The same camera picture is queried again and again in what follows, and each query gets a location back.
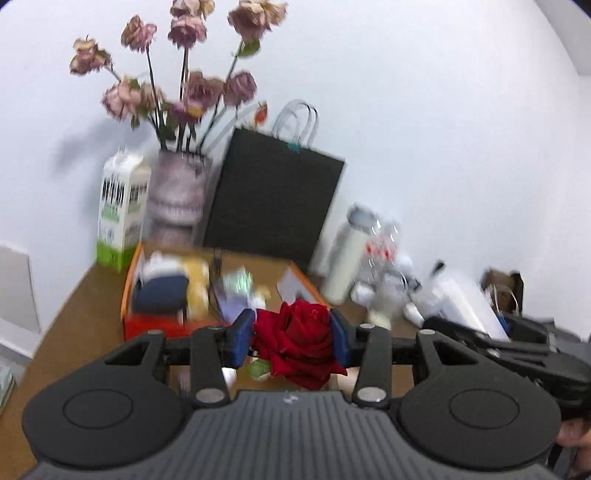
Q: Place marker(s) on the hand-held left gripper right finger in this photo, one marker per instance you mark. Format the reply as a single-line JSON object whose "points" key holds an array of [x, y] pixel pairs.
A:
{"points": [[341, 339]]}

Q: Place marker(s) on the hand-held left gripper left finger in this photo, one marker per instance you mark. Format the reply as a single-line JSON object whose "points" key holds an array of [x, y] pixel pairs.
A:
{"points": [[240, 341]]}

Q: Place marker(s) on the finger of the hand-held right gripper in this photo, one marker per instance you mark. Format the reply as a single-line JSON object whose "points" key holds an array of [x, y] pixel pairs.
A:
{"points": [[526, 321], [461, 333]]}

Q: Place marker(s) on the red rose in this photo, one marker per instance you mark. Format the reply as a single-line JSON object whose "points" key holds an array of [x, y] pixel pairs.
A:
{"points": [[295, 341]]}

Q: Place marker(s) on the white and yellow plush toy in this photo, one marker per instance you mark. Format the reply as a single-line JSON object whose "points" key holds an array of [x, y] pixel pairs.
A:
{"points": [[196, 277]]}

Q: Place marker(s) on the red cardboard box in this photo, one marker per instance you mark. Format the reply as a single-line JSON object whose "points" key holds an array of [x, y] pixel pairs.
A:
{"points": [[152, 330]]}

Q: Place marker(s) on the wooden desktop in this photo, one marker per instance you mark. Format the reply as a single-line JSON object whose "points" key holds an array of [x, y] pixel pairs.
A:
{"points": [[83, 323]]}

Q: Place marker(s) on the person's right hand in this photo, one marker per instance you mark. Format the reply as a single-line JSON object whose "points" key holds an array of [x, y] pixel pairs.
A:
{"points": [[575, 434]]}

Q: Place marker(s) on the purple burlap pouch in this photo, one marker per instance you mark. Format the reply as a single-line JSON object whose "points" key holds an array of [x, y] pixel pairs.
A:
{"points": [[235, 307]]}

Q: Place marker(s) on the brown paper bag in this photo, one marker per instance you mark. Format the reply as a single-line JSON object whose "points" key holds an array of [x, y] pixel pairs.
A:
{"points": [[501, 288]]}

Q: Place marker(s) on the glass cup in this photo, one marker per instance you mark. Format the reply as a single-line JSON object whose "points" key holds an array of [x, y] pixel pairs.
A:
{"points": [[385, 304]]}

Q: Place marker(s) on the iridescent organza bag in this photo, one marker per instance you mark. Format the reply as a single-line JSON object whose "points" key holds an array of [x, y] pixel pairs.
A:
{"points": [[238, 282]]}

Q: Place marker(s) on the small black bottle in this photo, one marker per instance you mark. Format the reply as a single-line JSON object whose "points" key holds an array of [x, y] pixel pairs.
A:
{"points": [[437, 268]]}

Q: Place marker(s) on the white thermos bottle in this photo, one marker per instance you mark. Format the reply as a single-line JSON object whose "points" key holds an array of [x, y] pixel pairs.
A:
{"points": [[344, 258]]}

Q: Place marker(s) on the clear plastic water bottle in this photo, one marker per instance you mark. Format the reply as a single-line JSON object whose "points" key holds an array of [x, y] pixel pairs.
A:
{"points": [[392, 244], [371, 256]]}

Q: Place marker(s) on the white round object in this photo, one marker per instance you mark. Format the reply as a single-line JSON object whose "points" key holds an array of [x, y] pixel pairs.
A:
{"points": [[402, 265]]}

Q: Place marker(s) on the navy zipper pouch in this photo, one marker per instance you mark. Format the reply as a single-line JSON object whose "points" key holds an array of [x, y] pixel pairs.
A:
{"points": [[159, 295]]}

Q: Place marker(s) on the black paper bag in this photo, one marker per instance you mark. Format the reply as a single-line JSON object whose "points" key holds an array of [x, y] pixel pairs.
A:
{"points": [[272, 198]]}

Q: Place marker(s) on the purple ceramic vase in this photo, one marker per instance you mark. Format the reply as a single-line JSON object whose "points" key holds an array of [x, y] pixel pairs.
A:
{"points": [[178, 198]]}

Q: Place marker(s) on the white green milk carton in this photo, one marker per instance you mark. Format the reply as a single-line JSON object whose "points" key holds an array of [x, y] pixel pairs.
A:
{"points": [[122, 207]]}

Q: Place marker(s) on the dried pink flowers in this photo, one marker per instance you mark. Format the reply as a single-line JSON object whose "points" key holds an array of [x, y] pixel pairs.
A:
{"points": [[198, 87]]}

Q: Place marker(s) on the white wall cabinet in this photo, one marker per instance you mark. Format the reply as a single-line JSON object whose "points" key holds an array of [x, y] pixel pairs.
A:
{"points": [[16, 295]]}

